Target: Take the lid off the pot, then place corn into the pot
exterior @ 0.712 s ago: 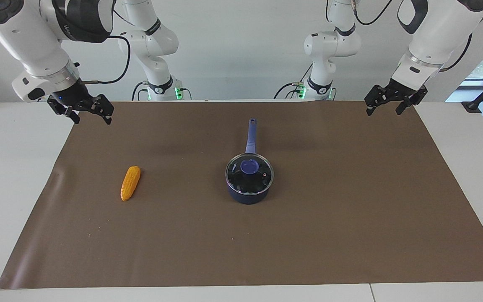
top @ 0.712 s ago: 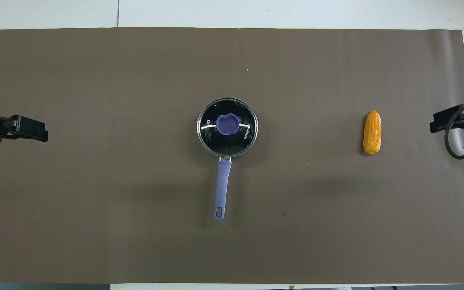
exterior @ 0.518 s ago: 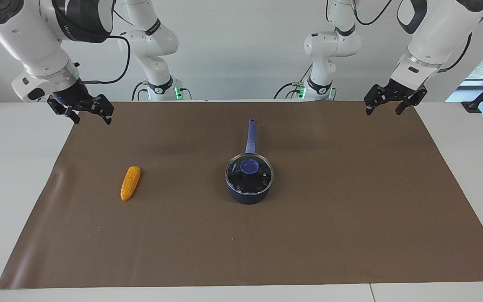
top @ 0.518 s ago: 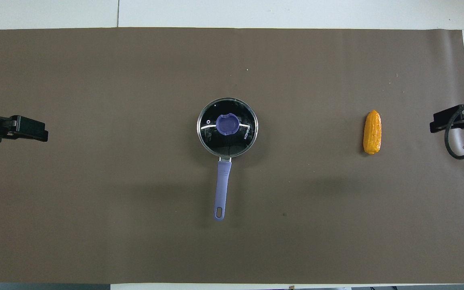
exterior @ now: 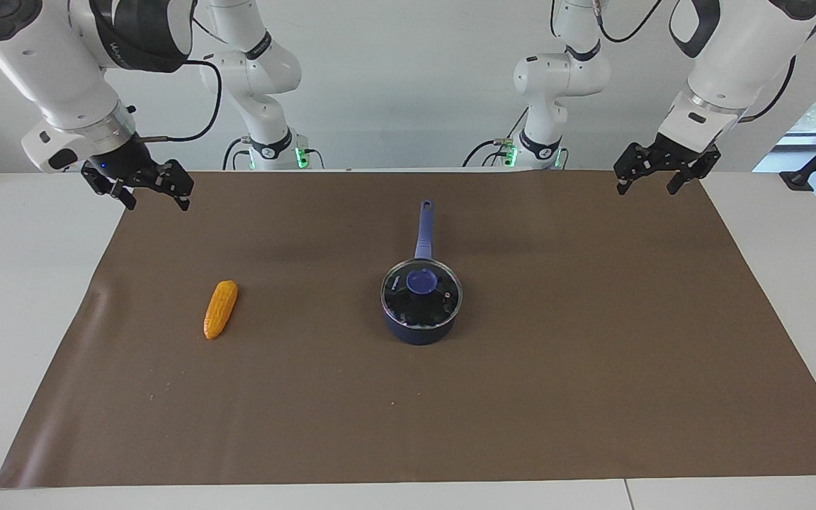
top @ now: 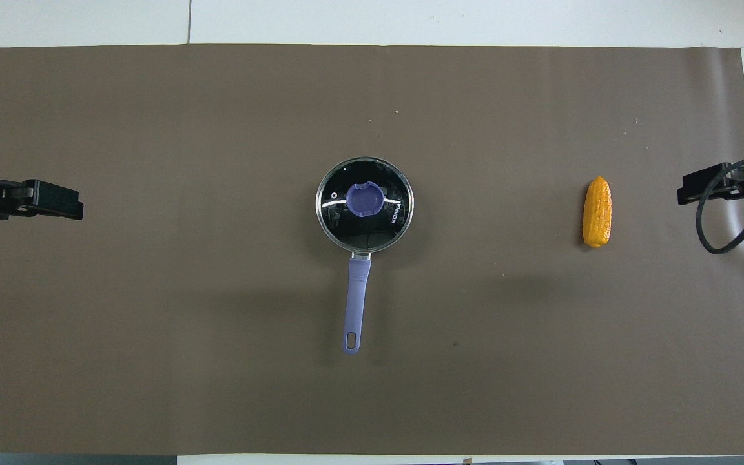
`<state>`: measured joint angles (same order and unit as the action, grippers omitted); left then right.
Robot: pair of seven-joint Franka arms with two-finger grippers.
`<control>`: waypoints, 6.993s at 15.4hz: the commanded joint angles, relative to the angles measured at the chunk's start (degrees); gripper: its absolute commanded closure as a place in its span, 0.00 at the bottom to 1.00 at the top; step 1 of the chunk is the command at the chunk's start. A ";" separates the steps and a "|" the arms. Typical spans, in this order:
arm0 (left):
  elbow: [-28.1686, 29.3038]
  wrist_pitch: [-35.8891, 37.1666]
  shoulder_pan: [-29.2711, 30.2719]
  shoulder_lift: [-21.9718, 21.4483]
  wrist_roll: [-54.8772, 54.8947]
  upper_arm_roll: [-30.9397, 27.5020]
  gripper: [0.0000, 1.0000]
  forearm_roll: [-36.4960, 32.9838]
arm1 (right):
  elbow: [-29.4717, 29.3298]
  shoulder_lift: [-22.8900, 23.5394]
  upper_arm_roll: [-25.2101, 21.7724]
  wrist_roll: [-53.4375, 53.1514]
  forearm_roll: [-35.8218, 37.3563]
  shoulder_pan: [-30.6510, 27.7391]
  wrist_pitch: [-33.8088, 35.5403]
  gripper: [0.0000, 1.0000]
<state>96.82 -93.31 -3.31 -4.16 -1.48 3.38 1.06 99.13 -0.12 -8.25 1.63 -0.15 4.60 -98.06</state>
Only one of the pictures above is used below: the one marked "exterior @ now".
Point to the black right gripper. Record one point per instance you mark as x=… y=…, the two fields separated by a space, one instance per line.
x=125 y=159

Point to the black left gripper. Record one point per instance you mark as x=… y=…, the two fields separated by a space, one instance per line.
x=673 y=156

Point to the yellow corn cob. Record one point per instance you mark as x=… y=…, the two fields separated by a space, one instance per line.
x=220 y=309

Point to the glass lid with blue knob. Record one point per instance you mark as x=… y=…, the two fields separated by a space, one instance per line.
x=422 y=294

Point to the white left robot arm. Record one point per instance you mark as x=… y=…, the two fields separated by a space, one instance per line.
x=741 y=64

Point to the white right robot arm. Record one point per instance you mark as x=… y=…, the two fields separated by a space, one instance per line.
x=47 y=64

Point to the dark blue saucepan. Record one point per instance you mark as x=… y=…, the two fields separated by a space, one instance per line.
x=422 y=234

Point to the brown table mat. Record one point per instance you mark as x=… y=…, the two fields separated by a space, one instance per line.
x=521 y=397

